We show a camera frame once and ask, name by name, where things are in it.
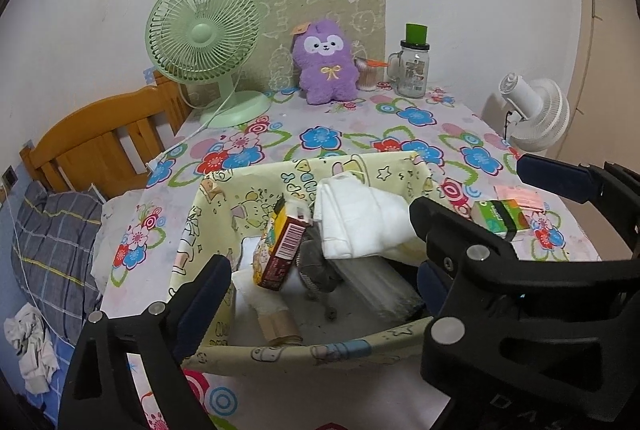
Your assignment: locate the beige door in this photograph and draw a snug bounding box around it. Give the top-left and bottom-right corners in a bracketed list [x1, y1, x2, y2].
[550, 0, 640, 171]

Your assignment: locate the beige roll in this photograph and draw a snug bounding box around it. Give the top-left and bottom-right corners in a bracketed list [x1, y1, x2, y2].
[257, 309, 304, 347]

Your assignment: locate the white fan power cable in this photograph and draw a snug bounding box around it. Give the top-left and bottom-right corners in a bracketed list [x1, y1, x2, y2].
[146, 87, 238, 169]

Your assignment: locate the green banded box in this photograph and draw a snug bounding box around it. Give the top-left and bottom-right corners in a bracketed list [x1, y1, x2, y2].
[472, 200, 529, 241]

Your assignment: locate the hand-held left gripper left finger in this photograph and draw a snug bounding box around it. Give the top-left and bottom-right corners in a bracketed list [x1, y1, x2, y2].
[56, 254, 233, 430]

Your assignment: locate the green desk fan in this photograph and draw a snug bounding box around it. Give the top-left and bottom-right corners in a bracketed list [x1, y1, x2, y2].
[146, 0, 271, 129]

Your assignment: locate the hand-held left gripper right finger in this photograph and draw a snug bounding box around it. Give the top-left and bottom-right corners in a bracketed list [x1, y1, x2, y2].
[419, 260, 453, 315]

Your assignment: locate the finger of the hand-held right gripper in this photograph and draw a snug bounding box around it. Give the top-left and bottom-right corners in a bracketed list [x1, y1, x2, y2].
[410, 196, 639, 393]
[517, 154, 640, 281]

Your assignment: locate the wooden bed headboard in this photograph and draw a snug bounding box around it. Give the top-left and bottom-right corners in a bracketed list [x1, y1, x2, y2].
[20, 72, 193, 199]

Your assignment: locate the beige printed cardboard sheet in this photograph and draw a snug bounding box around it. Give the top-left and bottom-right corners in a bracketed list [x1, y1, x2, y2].
[187, 0, 387, 108]

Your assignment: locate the glass jar mug green lid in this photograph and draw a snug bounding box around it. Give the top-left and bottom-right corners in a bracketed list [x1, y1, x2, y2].
[388, 24, 431, 99]

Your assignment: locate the cotton swab jar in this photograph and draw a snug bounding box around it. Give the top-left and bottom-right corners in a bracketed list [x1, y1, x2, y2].
[356, 66, 380, 91]

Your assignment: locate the purple plush toy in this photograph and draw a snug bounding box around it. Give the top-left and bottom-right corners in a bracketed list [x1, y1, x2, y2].
[292, 22, 362, 105]

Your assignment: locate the grey plaid pillow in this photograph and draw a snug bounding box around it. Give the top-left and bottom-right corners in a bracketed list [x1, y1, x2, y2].
[11, 182, 104, 339]

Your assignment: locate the white clip fan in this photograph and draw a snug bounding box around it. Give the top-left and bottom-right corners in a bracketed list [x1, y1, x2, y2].
[499, 71, 571, 155]

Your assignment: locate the yellow cartoon snack box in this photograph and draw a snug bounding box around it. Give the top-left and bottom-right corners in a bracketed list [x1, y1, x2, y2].
[252, 195, 314, 292]

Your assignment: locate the white bedding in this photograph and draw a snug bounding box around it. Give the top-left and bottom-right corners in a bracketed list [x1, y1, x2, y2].
[92, 190, 147, 291]

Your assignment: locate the clear plastic package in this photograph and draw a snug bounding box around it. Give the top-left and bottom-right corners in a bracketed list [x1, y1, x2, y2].
[340, 256, 423, 321]

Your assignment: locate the yellow cartoon-print storage box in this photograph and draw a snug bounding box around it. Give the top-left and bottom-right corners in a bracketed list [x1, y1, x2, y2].
[170, 151, 436, 378]

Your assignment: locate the white cloth pack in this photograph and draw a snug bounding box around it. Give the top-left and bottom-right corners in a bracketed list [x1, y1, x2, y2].
[314, 175, 417, 259]

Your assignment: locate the white crumpled cloth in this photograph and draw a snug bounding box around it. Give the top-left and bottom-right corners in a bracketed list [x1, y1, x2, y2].
[4, 303, 60, 395]

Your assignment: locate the blue checked bed sheet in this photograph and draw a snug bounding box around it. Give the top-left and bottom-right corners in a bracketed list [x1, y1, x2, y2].
[15, 335, 77, 427]

